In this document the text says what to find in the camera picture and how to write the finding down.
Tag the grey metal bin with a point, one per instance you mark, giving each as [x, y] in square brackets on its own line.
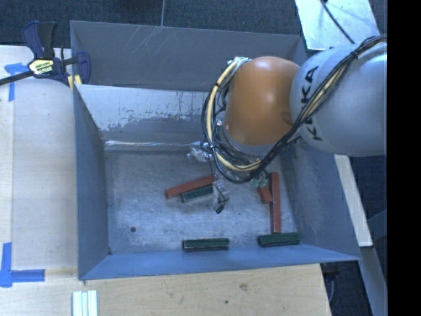
[148, 216]

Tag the dark green flat block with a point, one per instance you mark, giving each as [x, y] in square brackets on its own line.
[197, 194]
[279, 239]
[205, 244]

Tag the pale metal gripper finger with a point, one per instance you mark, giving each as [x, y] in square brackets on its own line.
[221, 199]
[219, 186]

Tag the red-brown flat block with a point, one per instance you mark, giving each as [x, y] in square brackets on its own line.
[275, 209]
[189, 187]
[265, 196]

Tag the pale wood flat board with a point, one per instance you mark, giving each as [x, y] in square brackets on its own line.
[42, 176]

